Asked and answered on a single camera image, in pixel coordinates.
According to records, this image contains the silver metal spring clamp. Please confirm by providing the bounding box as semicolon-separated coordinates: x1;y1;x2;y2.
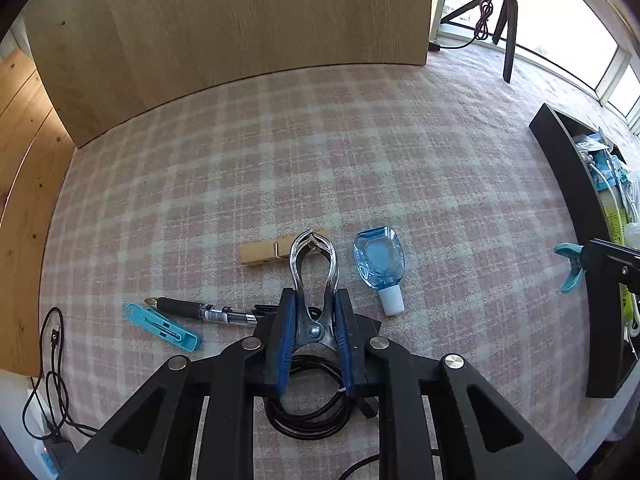
289;229;342;353

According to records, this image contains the pink plaid tablecloth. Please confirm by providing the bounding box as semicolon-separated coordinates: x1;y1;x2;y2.
37;45;640;480

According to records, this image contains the white power strip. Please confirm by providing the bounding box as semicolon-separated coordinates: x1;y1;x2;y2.
25;385;61;478

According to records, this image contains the blue and white packet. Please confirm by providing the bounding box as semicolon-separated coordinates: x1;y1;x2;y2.
575;130;628;191

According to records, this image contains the large teal plastic clip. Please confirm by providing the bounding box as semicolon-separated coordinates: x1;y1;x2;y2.
123;302;202;352

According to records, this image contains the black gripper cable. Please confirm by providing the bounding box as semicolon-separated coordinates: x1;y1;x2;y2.
337;452;396;480

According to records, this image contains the yellow-green tube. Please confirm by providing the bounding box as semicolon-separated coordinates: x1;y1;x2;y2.
602;185;635;331

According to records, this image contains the black ring light cable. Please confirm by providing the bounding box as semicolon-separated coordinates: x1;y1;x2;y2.
429;0;501;52

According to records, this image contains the blue hand sanitizer bottle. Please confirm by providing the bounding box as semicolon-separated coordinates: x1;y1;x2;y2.
353;227;404;317

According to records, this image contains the black storage box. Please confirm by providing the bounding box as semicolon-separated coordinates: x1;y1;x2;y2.
529;102;640;400

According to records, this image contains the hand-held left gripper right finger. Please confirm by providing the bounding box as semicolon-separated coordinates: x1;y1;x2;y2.
334;288;576;480

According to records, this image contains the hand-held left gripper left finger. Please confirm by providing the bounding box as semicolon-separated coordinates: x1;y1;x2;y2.
57;287;301;480

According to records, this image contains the black power adapter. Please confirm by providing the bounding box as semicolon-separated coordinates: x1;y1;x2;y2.
47;440;76;468

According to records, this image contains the wooden board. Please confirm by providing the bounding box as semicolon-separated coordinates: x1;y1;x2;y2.
22;0;453;148

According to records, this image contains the black adapter cable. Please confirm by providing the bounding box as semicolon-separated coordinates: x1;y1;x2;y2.
22;306;101;443

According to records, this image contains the black gel pen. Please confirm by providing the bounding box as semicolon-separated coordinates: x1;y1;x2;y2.
145;297;257;327

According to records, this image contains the white earphone cable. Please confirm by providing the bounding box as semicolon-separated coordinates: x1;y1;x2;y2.
580;140;640;223

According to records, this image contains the small teal plastic clip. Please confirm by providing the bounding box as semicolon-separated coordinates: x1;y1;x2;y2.
554;242;586;295

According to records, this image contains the black tripod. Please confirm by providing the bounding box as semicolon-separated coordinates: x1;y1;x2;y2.
440;0;531;83

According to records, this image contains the wooden clothespin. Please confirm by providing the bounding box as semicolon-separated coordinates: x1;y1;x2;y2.
237;228;332;267

